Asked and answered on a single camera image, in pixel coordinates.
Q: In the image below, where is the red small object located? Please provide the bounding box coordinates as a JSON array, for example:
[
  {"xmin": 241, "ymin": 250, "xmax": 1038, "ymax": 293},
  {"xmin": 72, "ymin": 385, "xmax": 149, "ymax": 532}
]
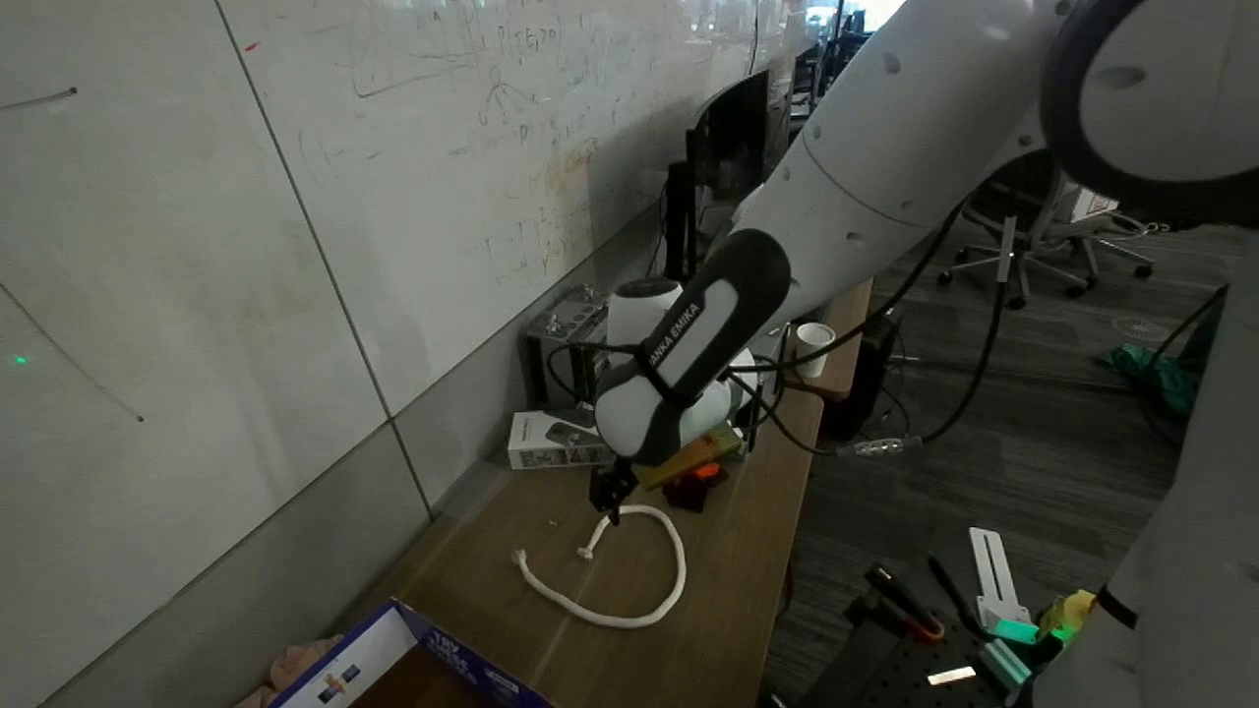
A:
[{"xmin": 640, "ymin": 430, "xmax": 747, "ymax": 496}]

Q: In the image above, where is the red black hand tool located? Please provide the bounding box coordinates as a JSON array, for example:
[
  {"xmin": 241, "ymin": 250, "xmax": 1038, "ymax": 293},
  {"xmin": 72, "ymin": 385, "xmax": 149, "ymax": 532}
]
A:
[{"xmin": 861, "ymin": 561, "xmax": 949, "ymax": 646}]

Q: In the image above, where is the green floor object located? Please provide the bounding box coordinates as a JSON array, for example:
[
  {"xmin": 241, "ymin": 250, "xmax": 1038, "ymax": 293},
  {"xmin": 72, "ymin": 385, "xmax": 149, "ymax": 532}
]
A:
[{"xmin": 1105, "ymin": 338, "xmax": 1214, "ymax": 424}]

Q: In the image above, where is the white paper cup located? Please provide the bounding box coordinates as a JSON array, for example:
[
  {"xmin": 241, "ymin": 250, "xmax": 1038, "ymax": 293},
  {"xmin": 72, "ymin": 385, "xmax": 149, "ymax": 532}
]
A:
[{"xmin": 785, "ymin": 318, "xmax": 840, "ymax": 385}]

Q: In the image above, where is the black office chair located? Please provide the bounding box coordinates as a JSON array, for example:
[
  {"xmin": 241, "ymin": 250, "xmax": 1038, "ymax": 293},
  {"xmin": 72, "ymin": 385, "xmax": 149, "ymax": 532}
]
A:
[{"xmin": 937, "ymin": 179, "xmax": 1155, "ymax": 309}]

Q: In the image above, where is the thick white braided rope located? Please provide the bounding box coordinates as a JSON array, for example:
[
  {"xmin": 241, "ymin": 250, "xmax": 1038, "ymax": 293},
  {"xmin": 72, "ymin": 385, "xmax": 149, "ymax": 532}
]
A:
[{"xmin": 513, "ymin": 498, "xmax": 691, "ymax": 633}]

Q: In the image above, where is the black marker pen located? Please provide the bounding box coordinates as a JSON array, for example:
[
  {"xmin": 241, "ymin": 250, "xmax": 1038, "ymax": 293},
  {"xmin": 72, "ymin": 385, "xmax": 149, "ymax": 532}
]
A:
[{"xmin": 923, "ymin": 555, "xmax": 979, "ymax": 625}]

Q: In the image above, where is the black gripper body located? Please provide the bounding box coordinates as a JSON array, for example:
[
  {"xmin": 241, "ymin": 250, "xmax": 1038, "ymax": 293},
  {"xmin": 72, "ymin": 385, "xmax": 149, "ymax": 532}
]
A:
[{"xmin": 585, "ymin": 452, "xmax": 650, "ymax": 511}]

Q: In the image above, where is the yellow small object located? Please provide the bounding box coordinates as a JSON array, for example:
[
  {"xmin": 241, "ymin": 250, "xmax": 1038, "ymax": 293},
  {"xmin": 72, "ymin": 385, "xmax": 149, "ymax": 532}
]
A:
[{"xmin": 1038, "ymin": 587, "xmax": 1096, "ymax": 633}]

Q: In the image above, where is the white metal bracket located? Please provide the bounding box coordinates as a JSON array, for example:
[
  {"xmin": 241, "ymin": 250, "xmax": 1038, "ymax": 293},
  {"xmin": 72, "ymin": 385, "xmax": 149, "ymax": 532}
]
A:
[{"xmin": 962, "ymin": 523, "xmax": 1035, "ymax": 625}]

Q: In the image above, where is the blue snack pack box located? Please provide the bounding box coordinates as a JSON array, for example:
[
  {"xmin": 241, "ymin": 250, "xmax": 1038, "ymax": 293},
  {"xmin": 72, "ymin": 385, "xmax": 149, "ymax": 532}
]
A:
[{"xmin": 269, "ymin": 599, "xmax": 556, "ymax": 708}]

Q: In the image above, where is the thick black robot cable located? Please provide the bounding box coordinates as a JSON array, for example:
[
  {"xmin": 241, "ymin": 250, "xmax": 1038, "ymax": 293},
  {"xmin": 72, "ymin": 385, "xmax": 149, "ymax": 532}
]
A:
[{"xmin": 760, "ymin": 191, "xmax": 1016, "ymax": 461}]

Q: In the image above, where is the pink crumpled cloth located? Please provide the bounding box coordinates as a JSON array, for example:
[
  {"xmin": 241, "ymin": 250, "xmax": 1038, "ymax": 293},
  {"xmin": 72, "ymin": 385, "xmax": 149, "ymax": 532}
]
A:
[{"xmin": 241, "ymin": 633, "xmax": 345, "ymax": 705}]

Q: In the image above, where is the black computer monitor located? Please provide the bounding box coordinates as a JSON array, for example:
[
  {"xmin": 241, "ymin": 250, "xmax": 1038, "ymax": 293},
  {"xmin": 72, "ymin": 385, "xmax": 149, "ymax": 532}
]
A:
[{"xmin": 662, "ymin": 69, "xmax": 777, "ymax": 288}]

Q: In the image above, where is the small white product box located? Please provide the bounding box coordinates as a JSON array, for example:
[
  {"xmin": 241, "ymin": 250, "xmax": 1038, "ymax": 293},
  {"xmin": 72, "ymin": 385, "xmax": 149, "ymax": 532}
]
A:
[{"xmin": 503, "ymin": 409, "xmax": 621, "ymax": 471}]

